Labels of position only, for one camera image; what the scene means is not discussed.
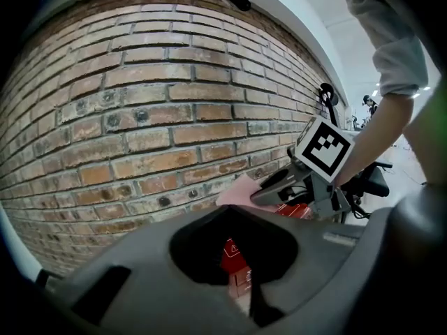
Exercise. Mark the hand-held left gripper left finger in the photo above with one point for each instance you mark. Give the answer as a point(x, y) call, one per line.
point(157, 298)

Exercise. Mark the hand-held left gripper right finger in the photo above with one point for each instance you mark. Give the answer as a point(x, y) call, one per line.
point(331, 274)

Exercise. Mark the person's right forearm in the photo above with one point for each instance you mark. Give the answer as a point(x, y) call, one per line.
point(377, 134)

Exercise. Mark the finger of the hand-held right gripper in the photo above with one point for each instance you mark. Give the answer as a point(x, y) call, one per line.
point(269, 197)
point(298, 170)

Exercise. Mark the black curved stand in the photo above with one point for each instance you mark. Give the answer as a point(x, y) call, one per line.
point(328, 93)

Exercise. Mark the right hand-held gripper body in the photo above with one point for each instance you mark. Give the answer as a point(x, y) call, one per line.
point(324, 148)

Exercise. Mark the red fire extinguisher box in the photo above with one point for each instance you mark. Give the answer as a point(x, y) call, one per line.
point(232, 257)

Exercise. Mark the pink wiping cloth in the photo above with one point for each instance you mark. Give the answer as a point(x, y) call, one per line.
point(237, 190)

